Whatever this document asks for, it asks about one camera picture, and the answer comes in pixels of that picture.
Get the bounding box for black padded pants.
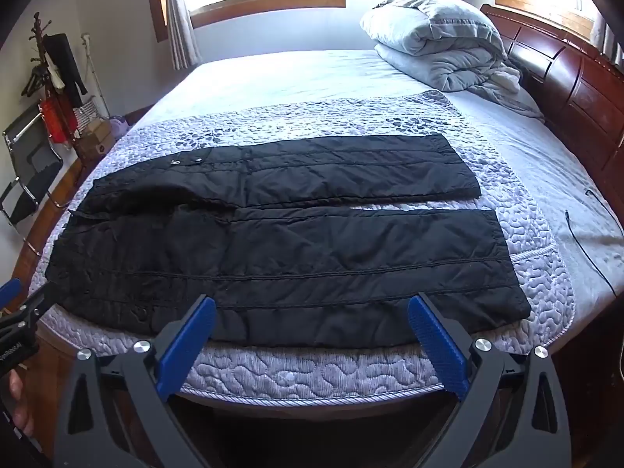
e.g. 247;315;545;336
46;134;530;349

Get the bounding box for red garment on rack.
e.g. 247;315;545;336
39;95;77;144

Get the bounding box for dark wooden headboard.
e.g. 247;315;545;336
481;4;624;218

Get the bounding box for wooden coat rack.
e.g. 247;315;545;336
21;12;86;162

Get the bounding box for person left hand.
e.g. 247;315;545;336
9;370;34;437

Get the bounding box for black cable on bed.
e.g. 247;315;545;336
565;188;620;298

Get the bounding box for white curtain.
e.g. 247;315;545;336
165;0;202;71

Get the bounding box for folded grey duvet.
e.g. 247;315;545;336
361;0;544;121

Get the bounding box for black garment on rack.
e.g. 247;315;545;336
42;34;88;108

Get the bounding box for black office chair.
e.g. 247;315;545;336
1;103;69;257

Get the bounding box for cardboard box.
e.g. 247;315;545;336
76;119;115;160

